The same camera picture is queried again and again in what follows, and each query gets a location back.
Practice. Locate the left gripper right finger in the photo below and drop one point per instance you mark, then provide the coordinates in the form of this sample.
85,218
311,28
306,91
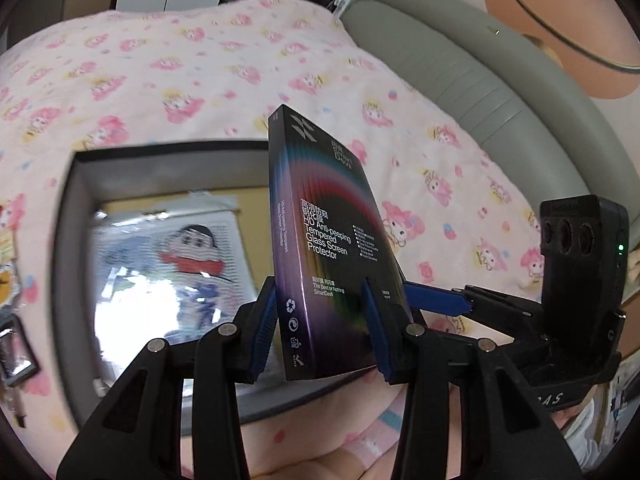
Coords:
505,431

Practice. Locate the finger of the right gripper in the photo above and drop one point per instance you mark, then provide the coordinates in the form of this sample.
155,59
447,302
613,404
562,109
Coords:
436,300

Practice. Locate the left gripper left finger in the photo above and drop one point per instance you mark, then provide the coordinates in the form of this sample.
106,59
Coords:
134,433

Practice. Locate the black screen protector box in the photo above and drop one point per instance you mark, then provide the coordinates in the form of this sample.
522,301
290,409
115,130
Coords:
327,238

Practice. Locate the cartoon boy printed bag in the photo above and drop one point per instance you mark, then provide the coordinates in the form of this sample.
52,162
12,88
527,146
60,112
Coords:
173,271

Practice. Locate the orange sticker sheet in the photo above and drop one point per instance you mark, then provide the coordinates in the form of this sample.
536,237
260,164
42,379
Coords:
10,287

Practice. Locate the dark grey storage box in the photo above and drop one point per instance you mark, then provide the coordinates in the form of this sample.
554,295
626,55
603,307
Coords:
116,180

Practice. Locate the pink cartoon bed blanket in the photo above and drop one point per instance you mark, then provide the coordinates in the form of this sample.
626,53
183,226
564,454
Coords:
127,79

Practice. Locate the grey padded bed frame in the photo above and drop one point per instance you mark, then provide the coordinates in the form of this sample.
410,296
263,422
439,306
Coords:
522,109

